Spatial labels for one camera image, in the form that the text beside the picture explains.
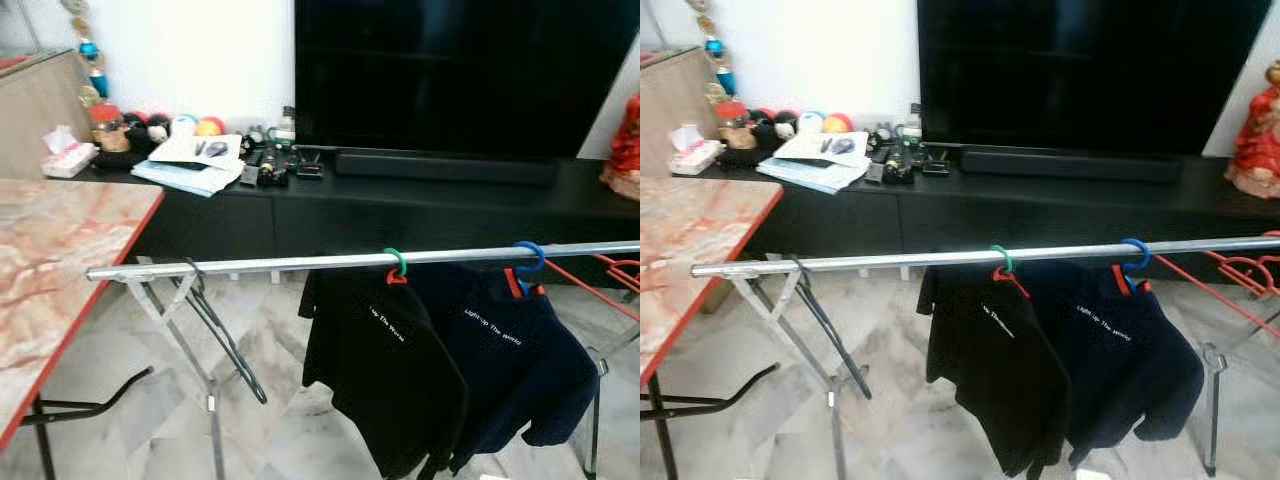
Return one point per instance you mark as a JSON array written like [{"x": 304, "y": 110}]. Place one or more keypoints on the stack of white papers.
[
  {"x": 190, "y": 170},
  {"x": 815, "y": 168}
]

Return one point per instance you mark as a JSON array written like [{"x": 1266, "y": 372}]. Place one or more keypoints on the green plastic clothes hanger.
[
  {"x": 401, "y": 258},
  {"x": 1006, "y": 255}
]

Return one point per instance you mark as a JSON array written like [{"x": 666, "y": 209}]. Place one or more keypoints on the orange round plush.
[
  {"x": 838, "y": 124},
  {"x": 211, "y": 127}
]

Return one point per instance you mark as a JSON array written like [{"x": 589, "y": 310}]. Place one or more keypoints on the black soundbar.
[
  {"x": 445, "y": 168},
  {"x": 1070, "y": 166}
]

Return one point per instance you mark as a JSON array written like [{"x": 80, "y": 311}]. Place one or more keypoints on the black flat television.
[
  {"x": 460, "y": 70},
  {"x": 1090, "y": 70}
]

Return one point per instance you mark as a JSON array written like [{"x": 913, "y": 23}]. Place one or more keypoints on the red laughing buddha statue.
[
  {"x": 625, "y": 150},
  {"x": 1255, "y": 140}
]

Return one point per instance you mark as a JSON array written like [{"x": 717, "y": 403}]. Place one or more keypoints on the black low tv console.
[
  {"x": 400, "y": 215},
  {"x": 1020, "y": 215}
]

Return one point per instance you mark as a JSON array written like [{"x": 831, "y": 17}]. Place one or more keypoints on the silver metal clothes rack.
[
  {"x": 300, "y": 263},
  {"x": 900, "y": 260}
]

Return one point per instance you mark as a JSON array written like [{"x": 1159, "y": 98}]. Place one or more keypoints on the blue plastic clothes hanger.
[
  {"x": 536, "y": 250},
  {"x": 1142, "y": 248}
]

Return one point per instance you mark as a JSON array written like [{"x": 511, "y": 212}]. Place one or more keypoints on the black polo shirt red collar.
[
  {"x": 370, "y": 370},
  {"x": 985, "y": 370}
]

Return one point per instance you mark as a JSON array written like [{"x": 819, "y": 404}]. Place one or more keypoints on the glass jar red lid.
[
  {"x": 108, "y": 135},
  {"x": 735, "y": 130}
]

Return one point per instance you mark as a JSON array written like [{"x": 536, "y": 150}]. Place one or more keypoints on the gold blue hanging ornament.
[
  {"x": 97, "y": 80},
  {"x": 724, "y": 78}
]

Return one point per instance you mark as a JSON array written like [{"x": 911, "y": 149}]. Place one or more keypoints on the white tissue box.
[
  {"x": 70, "y": 160},
  {"x": 697, "y": 158}
]

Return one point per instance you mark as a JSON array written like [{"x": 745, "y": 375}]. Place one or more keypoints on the black mouse plush toy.
[
  {"x": 152, "y": 128},
  {"x": 777, "y": 126}
]

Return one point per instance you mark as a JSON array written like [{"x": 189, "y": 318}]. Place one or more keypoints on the small black box device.
[
  {"x": 936, "y": 165},
  {"x": 310, "y": 167}
]

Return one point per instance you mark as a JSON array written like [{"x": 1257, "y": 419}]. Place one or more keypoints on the red plastic clothes hanger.
[
  {"x": 1250, "y": 265},
  {"x": 622, "y": 266}
]

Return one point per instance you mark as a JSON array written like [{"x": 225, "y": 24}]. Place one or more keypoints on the light wood sideboard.
[
  {"x": 670, "y": 120},
  {"x": 40, "y": 120}
]

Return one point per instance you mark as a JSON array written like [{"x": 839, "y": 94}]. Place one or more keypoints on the marble pattern folding table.
[
  {"x": 690, "y": 240},
  {"x": 60, "y": 240}
]

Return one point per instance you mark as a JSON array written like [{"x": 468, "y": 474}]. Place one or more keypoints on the navy polo shirt white print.
[
  {"x": 1130, "y": 370},
  {"x": 520, "y": 370}
]

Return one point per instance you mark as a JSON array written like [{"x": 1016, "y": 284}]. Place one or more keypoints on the small white bottle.
[
  {"x": 911, "y": 125},
  {"x": 286, "y": 128}
]

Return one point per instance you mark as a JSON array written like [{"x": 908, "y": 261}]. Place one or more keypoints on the white blue round plush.
[
  {"x": 185, "y": 125},
  {"x": 811, "y": 122}
]

